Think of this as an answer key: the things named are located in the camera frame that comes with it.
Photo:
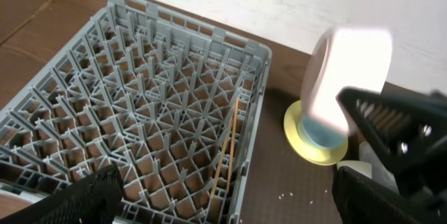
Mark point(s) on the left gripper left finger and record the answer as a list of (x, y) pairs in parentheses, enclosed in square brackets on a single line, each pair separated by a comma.
[(93, 199)]

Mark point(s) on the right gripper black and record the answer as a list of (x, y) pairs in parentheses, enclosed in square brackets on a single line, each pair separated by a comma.
[(408, 134)]

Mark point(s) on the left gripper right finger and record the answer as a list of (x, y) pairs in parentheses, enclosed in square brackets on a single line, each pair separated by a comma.
[(360, 200)]

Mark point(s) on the white cup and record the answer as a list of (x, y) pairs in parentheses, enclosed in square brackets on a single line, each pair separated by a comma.
[(356, 57)]

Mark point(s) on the wooden chopstick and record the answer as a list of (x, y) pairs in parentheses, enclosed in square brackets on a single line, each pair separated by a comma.
[(221, 155), (232, 144)]

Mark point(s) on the grey plastic dishwasher rack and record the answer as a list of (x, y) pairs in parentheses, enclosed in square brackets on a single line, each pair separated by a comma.
[(151, 91)]

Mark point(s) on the yellow plate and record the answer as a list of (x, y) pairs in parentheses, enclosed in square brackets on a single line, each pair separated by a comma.
[(306, 148)]

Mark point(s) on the dark brown serving tray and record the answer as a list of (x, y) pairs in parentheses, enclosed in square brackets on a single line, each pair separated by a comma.
[(282, 187)]

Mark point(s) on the light blue bowl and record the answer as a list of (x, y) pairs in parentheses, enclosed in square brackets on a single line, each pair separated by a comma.
[(317, 135)]

